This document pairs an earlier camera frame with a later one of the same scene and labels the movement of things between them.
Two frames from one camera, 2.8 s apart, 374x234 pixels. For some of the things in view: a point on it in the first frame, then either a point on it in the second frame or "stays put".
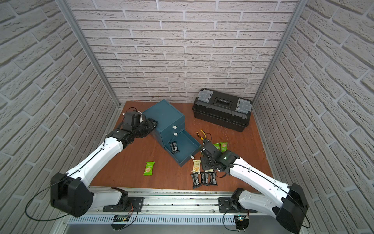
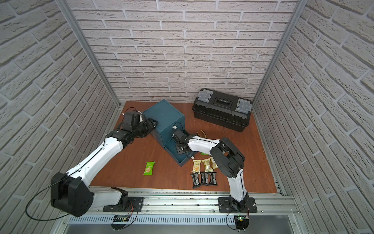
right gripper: x=204 y=166 to x=177 y=146
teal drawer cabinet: x=176 y=142 stays put
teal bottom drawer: x=182 y=147 stays put
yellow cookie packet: x=196 y=166 stays put
